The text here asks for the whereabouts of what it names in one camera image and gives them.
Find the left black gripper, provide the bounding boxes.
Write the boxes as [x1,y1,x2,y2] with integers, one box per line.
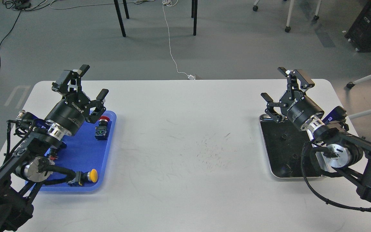
[45,64,109,136]

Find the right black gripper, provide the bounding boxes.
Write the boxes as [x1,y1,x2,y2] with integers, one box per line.
[261,67,324,131]

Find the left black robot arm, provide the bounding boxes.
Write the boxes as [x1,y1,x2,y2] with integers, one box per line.
[0,65,109,232]

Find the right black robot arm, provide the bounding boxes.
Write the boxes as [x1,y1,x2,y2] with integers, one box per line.
[261,67,371,212]

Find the red emergency push button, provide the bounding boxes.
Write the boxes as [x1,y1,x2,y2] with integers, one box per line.
[95,116,110,140]

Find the silver metal tray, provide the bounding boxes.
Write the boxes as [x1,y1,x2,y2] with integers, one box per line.
[259,114,312,180]

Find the blue plastic tray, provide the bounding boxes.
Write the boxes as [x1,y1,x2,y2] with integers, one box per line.
[40,110,117,193]

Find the white rolling chair base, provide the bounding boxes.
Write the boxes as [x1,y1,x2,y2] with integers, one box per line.
[252,0,322,33]

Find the black table legs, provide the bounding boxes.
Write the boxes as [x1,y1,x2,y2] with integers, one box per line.
[114,0,198,37]

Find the red terminal small switch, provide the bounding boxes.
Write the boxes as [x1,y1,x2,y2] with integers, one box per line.
[48,149,59,161]

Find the yellow push button switch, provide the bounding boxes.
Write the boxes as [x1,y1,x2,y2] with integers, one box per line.
[67,169,98,186]

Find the white power cable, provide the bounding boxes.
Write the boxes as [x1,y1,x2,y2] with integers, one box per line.
[162,0,195,80]

